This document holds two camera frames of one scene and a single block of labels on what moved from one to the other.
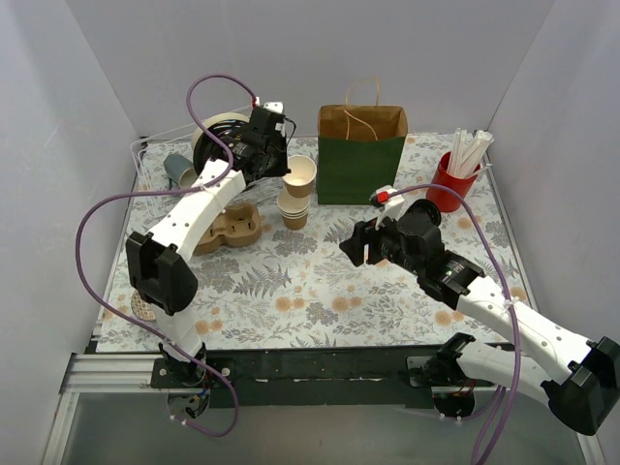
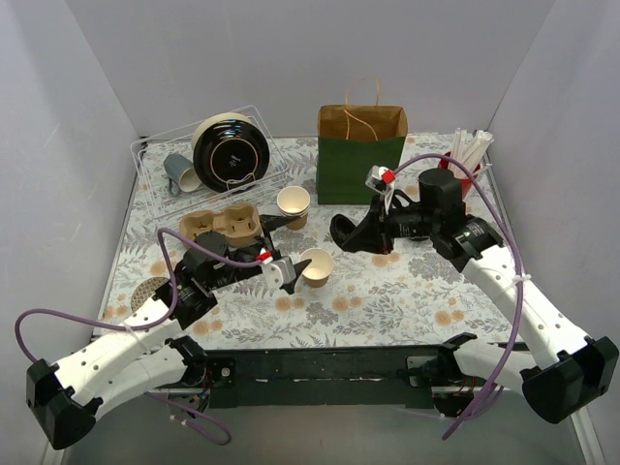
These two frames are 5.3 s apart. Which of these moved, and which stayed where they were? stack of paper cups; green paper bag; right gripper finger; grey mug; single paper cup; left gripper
Moved: single paper cup; left gripper
Stayed: stack of paper cups; right gripper finger; grey mug; green paper bag
